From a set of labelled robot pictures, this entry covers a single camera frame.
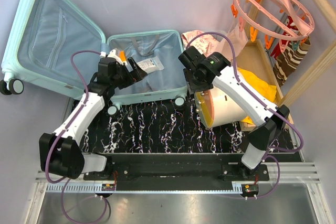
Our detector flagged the wooden tray base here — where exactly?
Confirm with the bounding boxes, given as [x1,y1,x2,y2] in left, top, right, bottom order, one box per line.
[236,38,294,132]

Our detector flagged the white toiletry pack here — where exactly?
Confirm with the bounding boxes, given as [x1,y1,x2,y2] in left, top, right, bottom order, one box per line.
[137,56,164,74]

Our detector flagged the translucent pink plastic bag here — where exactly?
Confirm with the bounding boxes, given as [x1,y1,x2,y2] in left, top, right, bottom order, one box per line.
[215,24,248,62]

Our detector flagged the pink round clip hanger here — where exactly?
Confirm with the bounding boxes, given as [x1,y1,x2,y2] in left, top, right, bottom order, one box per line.
[231,0,314,49]

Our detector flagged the brown striped cloth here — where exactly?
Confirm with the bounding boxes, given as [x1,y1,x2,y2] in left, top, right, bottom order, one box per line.
[271,37,311,87]

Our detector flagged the white round drum box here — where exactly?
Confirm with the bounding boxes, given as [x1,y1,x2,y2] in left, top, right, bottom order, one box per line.
[194,87,247,129]

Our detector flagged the light blue hard-shell suitcase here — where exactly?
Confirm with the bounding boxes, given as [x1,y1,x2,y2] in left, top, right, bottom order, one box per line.
[1,0,187,110]

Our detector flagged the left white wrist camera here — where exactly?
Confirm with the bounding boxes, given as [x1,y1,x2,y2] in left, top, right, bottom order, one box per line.
[100,48,128,66]

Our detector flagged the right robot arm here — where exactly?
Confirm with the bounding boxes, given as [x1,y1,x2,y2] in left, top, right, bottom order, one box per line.
[179,46,289,180]

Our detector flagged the red cloth item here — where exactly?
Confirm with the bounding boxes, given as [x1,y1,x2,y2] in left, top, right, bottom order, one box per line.
[270,15,299,59]

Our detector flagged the wooden hanger rack frame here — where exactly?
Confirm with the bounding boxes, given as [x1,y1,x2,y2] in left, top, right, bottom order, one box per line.
[246,0,336,106]

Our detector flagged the black marble pattern mat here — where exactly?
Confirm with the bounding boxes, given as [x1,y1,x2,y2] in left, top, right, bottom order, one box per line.
[52,42,302,155]

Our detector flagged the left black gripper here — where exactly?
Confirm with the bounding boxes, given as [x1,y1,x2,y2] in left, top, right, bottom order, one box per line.
[111,58,147,89]

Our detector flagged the cream pink-print cloth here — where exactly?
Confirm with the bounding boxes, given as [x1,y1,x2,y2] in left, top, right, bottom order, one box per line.
[181,30,219,57]

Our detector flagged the yellow cloth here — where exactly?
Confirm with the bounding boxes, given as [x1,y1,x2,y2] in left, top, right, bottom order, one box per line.
[237,67,278,125]

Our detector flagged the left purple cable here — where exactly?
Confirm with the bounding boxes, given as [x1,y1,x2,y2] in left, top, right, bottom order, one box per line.
[44,50,112,222]

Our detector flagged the orange tube white cap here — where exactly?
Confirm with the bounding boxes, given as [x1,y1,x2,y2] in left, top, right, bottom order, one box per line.
[119,50,128,65]

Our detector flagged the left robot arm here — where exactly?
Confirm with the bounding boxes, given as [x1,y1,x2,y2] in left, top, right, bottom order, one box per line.
[39,57,147,183]

